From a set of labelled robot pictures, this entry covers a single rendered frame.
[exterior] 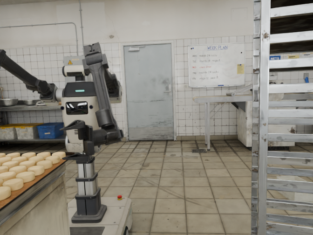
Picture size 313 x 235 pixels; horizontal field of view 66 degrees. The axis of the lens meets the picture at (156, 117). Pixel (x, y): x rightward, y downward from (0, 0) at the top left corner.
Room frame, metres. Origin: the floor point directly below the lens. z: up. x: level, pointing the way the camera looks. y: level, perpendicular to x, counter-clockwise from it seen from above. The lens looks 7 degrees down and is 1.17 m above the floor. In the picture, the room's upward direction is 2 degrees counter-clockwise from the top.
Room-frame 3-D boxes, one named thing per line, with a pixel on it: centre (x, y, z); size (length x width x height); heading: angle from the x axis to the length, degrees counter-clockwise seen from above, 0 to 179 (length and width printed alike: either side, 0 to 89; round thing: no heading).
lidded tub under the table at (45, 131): (4.91, 2.17, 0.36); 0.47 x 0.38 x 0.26; 176
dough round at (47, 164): (0.82, 0.39, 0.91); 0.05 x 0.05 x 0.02
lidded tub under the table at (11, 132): (4.99, 3.01, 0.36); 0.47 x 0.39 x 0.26; 173
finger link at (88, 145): (0.81, 0.28, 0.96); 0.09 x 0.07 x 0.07; 132
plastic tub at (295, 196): (2.36, -1.38, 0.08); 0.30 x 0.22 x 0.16; 6
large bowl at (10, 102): (4.97, 3.01, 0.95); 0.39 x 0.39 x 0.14
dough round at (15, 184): (0.65, 0.40, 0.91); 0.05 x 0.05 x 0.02
